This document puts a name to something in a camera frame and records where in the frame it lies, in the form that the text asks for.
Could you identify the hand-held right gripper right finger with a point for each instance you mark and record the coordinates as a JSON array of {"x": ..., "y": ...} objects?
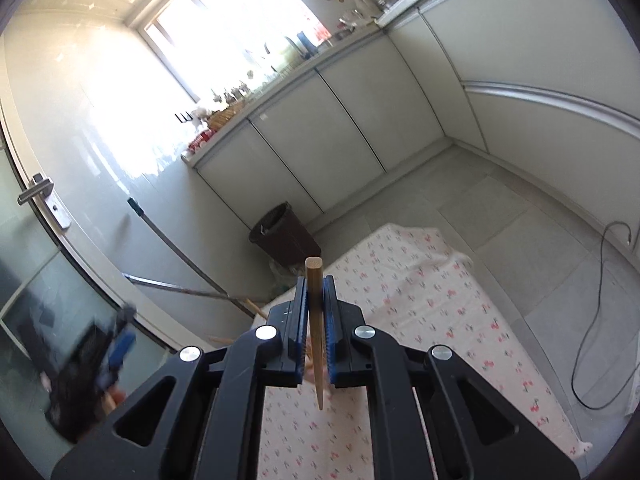
[{"x": 330, "y": 340}]

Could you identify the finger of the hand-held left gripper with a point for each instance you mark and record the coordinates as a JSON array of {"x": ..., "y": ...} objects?
[{"x": 121, "y": 350}]

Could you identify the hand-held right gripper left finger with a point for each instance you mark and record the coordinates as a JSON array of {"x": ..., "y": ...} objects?
[{"x": 300, "y": 340}]

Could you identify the wooden chopstick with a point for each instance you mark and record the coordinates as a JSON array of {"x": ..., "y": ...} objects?
[{"x": 315, "y": 280}]

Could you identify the metal mop pole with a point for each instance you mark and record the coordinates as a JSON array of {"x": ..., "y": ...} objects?
[
  {"x": 175, "y": 287},
  {"x": 170, "y": 242}
]

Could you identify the cherry print tablecloth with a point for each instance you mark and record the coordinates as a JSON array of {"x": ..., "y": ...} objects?
[{"x": 425, "y": 320}]

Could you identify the dark brown trash bin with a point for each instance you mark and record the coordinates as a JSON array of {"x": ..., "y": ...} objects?
[{"x": 285, "y": 242}]

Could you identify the sliding glass door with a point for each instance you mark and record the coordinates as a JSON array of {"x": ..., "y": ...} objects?
[{"x": 30, "y": 270}]

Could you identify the white base cabinet row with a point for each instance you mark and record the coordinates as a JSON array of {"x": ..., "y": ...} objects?
[{"x": 300, "y": 125}]

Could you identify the red containers on counter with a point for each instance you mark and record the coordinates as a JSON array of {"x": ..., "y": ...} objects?
[{"x": 201, "y": 141}]

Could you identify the woven basket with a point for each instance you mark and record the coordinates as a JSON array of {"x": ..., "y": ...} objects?
[{"x": 225, "y": 115}]

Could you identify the blue bottle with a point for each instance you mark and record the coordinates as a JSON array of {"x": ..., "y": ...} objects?
[{"x": 306, "y": 44}]

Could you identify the bright kitchen window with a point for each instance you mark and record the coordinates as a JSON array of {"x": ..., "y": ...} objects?
[{"x": 225, "y": 25}]

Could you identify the metal pots on counter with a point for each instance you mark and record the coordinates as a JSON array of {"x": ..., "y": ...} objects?
[{"x": 357, "y": 12}]

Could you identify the white tall cabinet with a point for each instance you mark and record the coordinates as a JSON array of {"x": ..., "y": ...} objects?
[{"x": 525, "y": 35}]

